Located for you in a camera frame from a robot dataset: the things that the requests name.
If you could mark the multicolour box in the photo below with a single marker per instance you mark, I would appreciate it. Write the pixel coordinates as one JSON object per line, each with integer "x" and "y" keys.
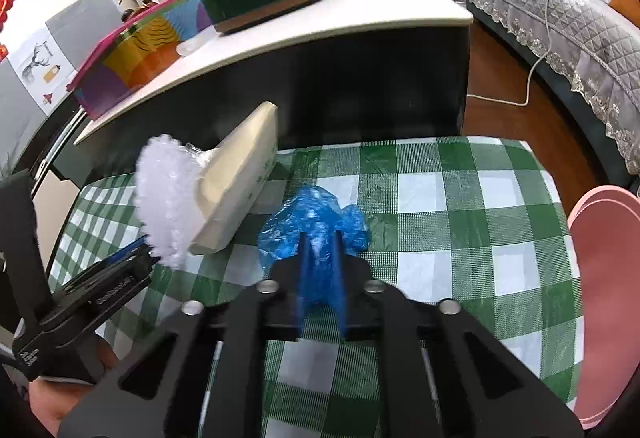
{"x": 135, "y": 58}

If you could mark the pink plastic bin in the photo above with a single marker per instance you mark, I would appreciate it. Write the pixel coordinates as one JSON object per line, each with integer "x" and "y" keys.
{"x": 610, "y": 293}

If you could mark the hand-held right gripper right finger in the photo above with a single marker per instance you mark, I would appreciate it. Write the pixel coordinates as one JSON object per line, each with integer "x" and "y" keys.
{"x": 342, "y": 298}

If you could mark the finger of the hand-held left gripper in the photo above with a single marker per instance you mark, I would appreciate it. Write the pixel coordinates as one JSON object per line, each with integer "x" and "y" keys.
{"x": 140, "y": 260}
{"x": 125, "y": 250}

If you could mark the blue plastic bag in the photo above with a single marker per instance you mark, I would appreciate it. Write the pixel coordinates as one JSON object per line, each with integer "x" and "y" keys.
{"x": 310, "y": 213}

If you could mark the grey quilted sofa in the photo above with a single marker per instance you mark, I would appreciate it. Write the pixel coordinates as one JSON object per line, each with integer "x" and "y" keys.
{"x": 565, "y": 33}

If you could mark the white coffee table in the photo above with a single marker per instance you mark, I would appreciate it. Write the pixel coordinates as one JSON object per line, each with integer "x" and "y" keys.
{"x": 350, "y": 3}

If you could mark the white bubble plastic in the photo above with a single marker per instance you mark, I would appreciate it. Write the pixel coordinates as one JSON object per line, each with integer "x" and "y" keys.
{"x": 165, "y": 198}

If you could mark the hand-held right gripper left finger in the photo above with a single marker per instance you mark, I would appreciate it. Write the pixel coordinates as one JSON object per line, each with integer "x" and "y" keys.
{"x": 301, "y": 288}

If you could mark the cloth-covered television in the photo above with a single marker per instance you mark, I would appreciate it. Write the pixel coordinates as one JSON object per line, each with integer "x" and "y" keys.
{"x": 65, "y": 33}

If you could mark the red wall decoration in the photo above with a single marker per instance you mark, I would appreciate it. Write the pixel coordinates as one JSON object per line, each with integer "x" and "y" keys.
{"x": 10, "y": 3}

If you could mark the clear plastic cup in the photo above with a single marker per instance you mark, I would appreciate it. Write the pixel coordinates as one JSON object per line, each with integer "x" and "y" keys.
{"x": 192, "y": 44}

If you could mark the cream box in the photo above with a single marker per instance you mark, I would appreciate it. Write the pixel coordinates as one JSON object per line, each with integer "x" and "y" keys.
{"x": 240, "y": 168}

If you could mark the dark television cabinet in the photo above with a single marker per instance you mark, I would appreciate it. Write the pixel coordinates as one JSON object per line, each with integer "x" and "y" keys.
{"x": 55, "y": 140}

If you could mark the dark small ornament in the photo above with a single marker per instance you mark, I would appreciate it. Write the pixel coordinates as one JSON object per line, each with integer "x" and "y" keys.
{"x": 139, "y": 8}

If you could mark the green checked tablecloth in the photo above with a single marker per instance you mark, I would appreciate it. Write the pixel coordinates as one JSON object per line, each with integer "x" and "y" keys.
{"x": 450, "y": 218}

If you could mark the person's left hand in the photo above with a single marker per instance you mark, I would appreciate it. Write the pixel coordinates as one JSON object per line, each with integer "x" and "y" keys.
{"x": 50, "y": 403}

